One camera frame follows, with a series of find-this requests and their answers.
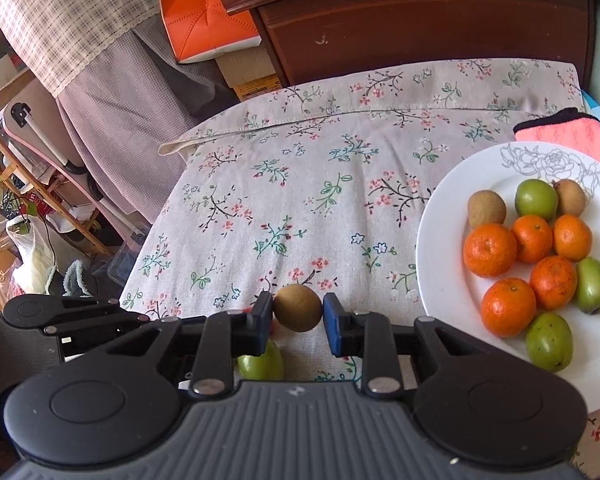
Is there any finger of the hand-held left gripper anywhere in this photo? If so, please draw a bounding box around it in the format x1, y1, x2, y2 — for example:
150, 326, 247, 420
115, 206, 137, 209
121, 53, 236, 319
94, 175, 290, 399
42, 297, 151, 337

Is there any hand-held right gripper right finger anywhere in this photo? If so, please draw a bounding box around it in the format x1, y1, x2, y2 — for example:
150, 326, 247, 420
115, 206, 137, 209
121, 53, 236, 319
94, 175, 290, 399
322, 292, 486, 395

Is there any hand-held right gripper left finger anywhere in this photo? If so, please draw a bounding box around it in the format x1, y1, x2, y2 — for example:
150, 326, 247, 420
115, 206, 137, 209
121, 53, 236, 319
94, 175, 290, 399
100, 291, 274, 395

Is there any brown longan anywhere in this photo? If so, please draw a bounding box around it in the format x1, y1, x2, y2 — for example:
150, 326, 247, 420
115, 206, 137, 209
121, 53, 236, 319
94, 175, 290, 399
273, 283, 324, 332
467, 190, 507, 228
552, 179, 587, 217

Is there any white plate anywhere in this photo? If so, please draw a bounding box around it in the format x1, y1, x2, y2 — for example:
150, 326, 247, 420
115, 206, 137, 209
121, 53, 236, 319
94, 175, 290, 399
416, 142, 600, 408

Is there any orange mandarin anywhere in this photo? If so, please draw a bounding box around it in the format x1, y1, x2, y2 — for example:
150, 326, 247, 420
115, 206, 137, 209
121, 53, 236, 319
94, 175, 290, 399
463, 223, 518, 278
552, 214, 593, 262
510, 214, 554, 264
481, 277, 537, 338
530, 255, 578, 311

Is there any teal cloth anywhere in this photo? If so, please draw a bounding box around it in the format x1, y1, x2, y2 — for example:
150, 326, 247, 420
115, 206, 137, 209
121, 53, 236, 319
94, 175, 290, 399
61, 259, 98, 297

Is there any white plastic bag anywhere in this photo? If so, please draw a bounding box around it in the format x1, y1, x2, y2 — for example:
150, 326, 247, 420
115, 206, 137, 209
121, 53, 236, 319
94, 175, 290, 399
6, 219, 56, 295

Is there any clear plastic box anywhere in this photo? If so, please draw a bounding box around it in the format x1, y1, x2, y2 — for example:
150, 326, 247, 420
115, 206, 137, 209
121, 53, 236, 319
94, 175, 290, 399
106, 240, 146, 283

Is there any wooden shelf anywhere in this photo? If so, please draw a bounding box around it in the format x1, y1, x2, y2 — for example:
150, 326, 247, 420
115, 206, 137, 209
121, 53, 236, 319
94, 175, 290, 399
0, 130, 101, 261

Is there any pink white folding rack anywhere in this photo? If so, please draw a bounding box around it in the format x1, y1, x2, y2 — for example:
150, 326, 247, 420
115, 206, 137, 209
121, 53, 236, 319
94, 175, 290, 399
2, 101, 148, 233

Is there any mauve checked cloth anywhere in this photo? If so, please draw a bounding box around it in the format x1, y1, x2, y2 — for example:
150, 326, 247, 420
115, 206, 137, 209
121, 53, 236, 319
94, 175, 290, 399
55, 22, 241, 223

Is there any brown cardboard box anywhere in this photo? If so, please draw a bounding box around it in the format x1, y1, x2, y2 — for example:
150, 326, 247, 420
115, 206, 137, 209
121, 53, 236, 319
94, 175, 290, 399
215, 45, 283, 102

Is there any beige plaid cloth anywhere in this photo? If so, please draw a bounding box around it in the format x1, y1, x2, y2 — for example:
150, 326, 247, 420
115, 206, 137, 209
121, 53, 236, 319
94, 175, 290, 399
0, 0, 167, 98

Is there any pink towel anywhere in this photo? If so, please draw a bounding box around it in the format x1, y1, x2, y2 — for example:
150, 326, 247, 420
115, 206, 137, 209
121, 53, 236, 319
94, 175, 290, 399
512, 107, 600, 176

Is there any orange cardboard box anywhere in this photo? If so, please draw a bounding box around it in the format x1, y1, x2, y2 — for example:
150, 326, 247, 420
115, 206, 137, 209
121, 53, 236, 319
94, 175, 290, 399
154, 0, 261, 64

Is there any wooden headboard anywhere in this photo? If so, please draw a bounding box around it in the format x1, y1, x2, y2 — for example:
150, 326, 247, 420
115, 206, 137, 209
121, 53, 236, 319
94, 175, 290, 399
220, 0, 600, 91

